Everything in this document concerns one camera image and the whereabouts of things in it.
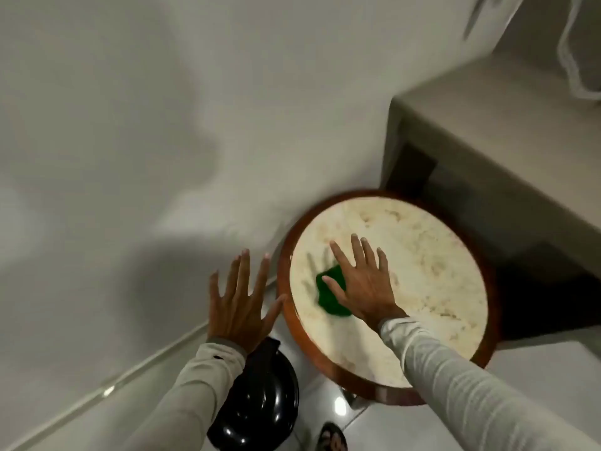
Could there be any green cleaning cloth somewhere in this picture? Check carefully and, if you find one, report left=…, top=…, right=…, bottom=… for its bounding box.
left=316, top=264, right=354, bottom=319

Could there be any person's right forearm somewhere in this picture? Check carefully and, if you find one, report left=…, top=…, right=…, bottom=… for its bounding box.
left=378, top=316, right=601, bottom=451

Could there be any black sandal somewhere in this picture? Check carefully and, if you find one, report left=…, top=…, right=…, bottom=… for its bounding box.
left=316, top=422, right=349, bottom=451

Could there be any round marble-top wooden table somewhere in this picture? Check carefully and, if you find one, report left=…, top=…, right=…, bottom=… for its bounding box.
left=276, top=189, right=499, bottom=411

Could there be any person's right hand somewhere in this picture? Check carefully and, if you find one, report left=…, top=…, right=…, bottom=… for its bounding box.
left=321, top=234, right=408, bottom=331

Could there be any person's left forearm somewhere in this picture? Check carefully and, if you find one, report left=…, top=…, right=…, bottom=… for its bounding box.
left=110, top=338, right=249, bottom=451

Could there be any grey bench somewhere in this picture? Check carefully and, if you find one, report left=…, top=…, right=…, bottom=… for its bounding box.
left=381, top=44, right=601, bottom=277

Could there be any person's left hand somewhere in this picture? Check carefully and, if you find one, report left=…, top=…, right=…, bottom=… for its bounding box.
left=208, top=249, right=288, bottom=355

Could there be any white lace cloth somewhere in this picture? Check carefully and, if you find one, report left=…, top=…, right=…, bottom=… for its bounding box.
left=556, top=0, right=601, bottom=101

